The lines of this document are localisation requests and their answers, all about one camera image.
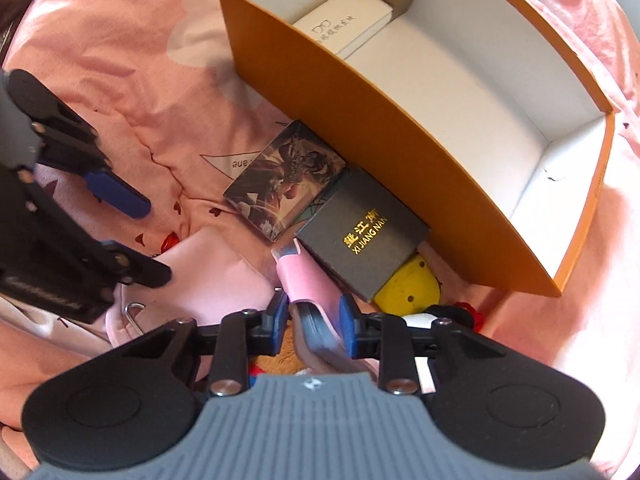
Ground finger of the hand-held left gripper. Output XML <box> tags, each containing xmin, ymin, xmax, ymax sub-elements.
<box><xmin>30</xmin><ymin>102</ymin><xmax>152</xmax><ymax>219</ymax></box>
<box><xmin>87</xmin><ymin>239</ymin><xmax>173</xmax><ymax>306</ymax></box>

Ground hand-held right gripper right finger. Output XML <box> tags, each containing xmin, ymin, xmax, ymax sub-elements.
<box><xmin>339</xmin><ymin>294</ymin><xmax>511</xmax><ymax>395</ymax></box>

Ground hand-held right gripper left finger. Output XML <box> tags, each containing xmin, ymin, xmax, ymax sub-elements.
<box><xmin>107</xmin><ymin>291</ymin><xmax>292</xmax><ymax>397</ymax></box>

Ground brown bear plush keychain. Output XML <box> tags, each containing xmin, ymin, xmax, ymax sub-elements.
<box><xmin>247</xmin><ymin>332</ymin><xmax>307</xmax><ymax>378</ymax></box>

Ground pink handheld device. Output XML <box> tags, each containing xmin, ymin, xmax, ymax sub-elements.
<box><xmin>271</xmin><ymin>239</ymin><xmax>382</xmax><ymax>376</ymax></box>

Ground pink pouch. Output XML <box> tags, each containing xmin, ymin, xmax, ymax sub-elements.
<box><xmin>105</xmin><ymin>226</ymin><xmax>275</xmax><ymax>361</ymax></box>

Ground orange cardboard box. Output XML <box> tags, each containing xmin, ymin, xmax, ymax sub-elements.
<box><xmin>216</xmin><ymin>0</ymin><xmax>616</xmax><ymax>297</ymax></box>

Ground yellow round toy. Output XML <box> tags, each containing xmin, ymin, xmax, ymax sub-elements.
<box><xmin>375</xmin><ymin>254</ymin><xmax>443</xmax><ymax>317</ymax></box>

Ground white cloth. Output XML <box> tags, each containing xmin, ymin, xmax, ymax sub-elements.
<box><xmin>0</xmin><ymin>294</ymin><xmax>108</xmax><ymax>356</ymax></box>

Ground black box with gold print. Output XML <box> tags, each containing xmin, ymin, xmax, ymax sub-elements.
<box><xmin>295</xmin><ymin>167</ymin><xmax>432</xmax><ymax>303</ymax></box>

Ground pink printed blanket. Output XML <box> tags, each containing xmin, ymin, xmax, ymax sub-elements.
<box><xmin>0</xmin><ymin>0</ymin><xmax>640</xmax><ymax>480</ymax></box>

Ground red ornament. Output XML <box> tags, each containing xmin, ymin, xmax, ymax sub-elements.
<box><xmin>452</xmin><ymin>301</ymin><xmax>485</xmax><ymax>333</ymax></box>

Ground illustrated card box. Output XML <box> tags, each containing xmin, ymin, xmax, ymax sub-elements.
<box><xmin>222</xmin><ymin>120</ymin><xmax>347</xmax><ymax>242</ymax></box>

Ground white glasses case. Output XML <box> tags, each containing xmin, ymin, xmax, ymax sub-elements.
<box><xmin>291</xmin><ymin>0</ymin><xmax>391</xmax><ymax>58</ymax></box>

